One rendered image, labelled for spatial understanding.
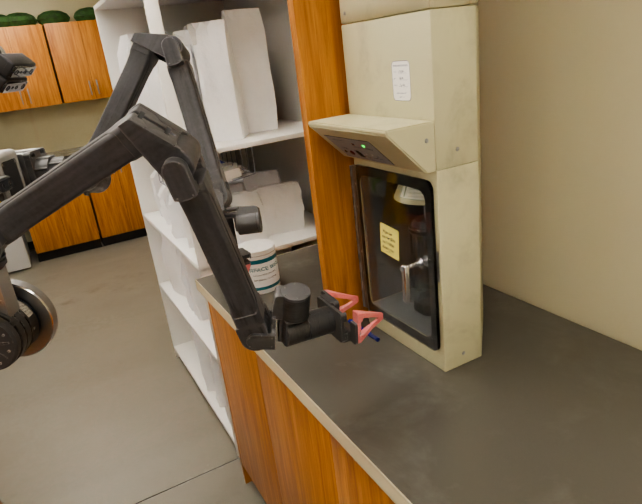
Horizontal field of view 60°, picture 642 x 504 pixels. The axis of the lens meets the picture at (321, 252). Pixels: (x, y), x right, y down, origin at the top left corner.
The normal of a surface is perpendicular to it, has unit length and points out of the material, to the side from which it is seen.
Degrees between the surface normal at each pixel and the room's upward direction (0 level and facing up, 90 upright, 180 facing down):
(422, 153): 90
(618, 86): 90
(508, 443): 0
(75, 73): 90
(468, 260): 90
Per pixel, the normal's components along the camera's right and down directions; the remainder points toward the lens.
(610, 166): -0.87, 0.26
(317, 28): 0.47, 0.25
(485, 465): -0.11, -0.93
